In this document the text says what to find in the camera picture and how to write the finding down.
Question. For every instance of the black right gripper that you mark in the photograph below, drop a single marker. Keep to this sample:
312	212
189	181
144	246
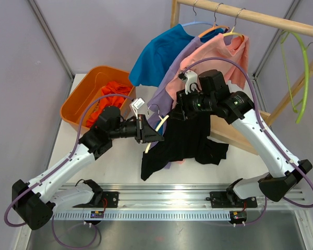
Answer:
182	111

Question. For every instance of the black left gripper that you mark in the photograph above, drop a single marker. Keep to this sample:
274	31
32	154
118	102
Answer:
145	134

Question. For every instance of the white hanger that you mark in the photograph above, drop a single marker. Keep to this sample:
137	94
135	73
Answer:
160	124

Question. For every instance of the black t shirt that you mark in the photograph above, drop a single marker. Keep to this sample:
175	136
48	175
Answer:
184	140

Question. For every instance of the orange t shirt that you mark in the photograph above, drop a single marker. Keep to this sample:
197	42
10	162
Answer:
111	87

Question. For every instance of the lime green hanger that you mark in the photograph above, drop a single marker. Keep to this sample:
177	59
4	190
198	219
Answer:
302	82

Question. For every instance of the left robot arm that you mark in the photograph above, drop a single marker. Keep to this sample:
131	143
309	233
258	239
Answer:
37	200

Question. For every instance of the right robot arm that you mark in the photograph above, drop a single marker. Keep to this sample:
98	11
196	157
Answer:
208	93

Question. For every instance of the blue t shirt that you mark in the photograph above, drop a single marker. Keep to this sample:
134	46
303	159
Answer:
164	53

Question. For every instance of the pink t shirt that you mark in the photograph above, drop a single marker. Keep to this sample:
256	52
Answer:
235	50

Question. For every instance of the light blue hanger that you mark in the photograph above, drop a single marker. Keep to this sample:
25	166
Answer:
195	22

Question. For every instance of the orange brown hanger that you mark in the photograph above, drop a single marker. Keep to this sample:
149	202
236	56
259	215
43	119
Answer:
215	26

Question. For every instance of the cream yellow hanger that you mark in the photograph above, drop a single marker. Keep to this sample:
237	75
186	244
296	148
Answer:
232	31

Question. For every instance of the wooden clothes rack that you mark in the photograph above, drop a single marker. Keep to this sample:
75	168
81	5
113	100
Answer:
219	129

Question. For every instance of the orange plastic basket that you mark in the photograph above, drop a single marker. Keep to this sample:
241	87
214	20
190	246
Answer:
88	91

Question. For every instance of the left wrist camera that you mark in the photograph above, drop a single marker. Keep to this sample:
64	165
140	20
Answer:
135	105

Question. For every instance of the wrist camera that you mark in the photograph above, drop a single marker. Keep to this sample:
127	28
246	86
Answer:
190	79
135	105

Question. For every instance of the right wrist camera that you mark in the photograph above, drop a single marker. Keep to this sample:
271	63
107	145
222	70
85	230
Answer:
190	79

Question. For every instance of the aluminium mounting rail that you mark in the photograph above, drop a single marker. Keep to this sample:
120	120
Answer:
175	217

